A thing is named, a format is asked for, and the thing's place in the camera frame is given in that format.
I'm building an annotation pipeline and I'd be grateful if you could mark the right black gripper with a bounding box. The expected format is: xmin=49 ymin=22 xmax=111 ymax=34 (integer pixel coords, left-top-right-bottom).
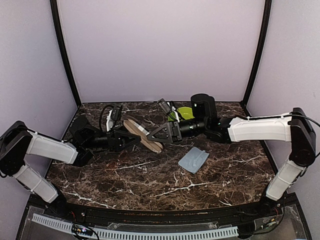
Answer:
xmin=148 ymin=117 xmax=209 ymax=143

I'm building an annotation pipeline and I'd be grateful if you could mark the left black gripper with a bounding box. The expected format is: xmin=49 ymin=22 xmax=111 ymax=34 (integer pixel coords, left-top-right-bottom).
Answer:
xmin=83 ymin=125 xmax=144 ymax=153

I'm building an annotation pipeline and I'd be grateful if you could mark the light blue cleaning cloth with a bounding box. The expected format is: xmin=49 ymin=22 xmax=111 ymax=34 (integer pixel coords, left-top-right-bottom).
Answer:
xmin=178 ymin=147 xmax=210 ymax=174

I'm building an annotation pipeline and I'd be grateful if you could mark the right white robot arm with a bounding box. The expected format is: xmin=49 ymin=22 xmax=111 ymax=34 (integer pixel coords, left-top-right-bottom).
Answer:
xmin=147 ymin=93 xmax=317 ymax=217

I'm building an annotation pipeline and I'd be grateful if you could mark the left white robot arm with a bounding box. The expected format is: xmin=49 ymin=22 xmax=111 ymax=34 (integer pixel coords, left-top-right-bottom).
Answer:
xmin=0 ymin=116 xmax=141 ymax=218

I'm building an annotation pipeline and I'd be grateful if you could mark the green plate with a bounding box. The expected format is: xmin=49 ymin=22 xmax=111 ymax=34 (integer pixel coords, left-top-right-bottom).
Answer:
xmin=168 ymin=114 xmax=176 ymax=121

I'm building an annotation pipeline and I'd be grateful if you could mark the green bowl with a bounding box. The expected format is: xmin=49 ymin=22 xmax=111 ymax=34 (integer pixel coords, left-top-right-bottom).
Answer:
xmin=177 ymin=106 xmax=194 ymax=120

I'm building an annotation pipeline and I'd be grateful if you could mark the small circuit board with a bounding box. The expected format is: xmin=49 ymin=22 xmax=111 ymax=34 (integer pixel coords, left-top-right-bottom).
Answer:
xmin=71 ymin=224 xmax=93 ymax=237

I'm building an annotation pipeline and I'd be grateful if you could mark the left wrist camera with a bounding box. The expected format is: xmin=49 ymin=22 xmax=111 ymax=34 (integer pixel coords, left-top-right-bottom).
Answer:
xmin=98 ymin=104 xmax=123 ymax=132

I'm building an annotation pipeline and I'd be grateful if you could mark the black table front rail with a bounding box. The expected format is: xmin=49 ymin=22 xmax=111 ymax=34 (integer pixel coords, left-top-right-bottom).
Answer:
xmin=45 ymin=202 xmax=284 ymax=226

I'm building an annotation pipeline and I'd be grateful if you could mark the white slotted cable duct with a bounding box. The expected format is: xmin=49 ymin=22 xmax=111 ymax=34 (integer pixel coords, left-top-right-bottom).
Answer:
xmin=31 ymin=213 xmax=239 ymax=240

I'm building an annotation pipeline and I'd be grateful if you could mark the left black frame post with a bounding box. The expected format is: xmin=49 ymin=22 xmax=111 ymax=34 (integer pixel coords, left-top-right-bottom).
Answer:
xmin=49 ymin=0 xmax=82 ymax=108

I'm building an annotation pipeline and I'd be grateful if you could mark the black frame post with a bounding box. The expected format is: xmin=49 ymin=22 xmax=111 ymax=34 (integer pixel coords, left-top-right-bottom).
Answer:
xmin=49 ymin=0 xmax=82 ymax=108
xmin=240 ymin=0 xmax=273 ymax=108

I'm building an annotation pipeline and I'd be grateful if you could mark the right black frame post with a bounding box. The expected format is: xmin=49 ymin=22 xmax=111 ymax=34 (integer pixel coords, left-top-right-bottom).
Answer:
xmin=240 ymin=0 xmax=273 ymax=108

